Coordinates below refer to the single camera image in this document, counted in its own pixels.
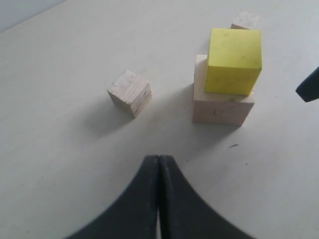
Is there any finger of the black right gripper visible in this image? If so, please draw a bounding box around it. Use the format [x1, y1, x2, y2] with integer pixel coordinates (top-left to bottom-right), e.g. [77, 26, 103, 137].
[296, 67, 319, 102]

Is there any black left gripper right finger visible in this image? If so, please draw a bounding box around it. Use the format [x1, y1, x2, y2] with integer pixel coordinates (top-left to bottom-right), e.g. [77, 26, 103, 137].
[158, 155, 252, 239]

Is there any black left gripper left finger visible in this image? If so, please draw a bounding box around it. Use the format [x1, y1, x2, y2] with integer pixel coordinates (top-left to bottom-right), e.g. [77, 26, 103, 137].
[69, 155, 159, 239]

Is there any yellow cube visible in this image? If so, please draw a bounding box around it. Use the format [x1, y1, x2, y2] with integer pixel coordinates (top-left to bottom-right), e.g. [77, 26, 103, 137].
[204, 28, 262, 96]

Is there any large pale wooden cube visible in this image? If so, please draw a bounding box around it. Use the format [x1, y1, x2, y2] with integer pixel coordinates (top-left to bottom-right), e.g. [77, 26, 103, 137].
[192, 54, 255, 126]

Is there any medium plywood cube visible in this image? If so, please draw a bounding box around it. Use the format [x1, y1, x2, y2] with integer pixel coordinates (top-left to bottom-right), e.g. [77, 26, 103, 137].
[107, 70, 152, 118]

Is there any small light wooden cube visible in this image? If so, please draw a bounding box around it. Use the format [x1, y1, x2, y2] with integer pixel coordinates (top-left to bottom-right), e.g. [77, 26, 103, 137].
[230, 11, 260, 29]

